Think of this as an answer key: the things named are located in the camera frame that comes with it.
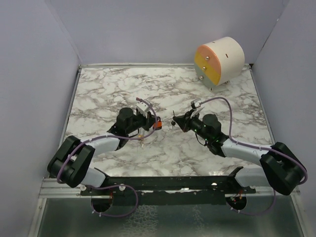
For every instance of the aluminium frame rail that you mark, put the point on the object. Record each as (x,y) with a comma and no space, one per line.
(51,189)

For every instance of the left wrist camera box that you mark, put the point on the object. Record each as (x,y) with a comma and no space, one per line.
(143,107)

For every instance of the orange black padlock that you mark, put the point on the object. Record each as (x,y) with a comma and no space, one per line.
(158,124)

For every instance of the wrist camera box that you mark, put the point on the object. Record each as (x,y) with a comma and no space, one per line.
(196,107)
(143,107)

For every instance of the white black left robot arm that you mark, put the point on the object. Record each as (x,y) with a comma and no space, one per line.
(71,162)

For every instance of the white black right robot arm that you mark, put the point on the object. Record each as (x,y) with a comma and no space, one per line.
(281,168)

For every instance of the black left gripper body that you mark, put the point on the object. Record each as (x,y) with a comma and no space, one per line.
(143,122)

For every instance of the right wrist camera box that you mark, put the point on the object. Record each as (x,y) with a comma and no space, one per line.
(196,107)

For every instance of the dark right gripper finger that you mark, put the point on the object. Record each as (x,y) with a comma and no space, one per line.
(182,118)
(183,126)

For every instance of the black keys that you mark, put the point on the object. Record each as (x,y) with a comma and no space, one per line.
(173,123)

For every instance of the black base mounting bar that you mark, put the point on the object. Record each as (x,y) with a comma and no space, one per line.
(215,189)

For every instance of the round pastel drawer cabinet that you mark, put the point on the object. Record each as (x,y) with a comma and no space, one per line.
(219,61)

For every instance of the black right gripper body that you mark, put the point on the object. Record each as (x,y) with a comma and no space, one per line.
(194,123)

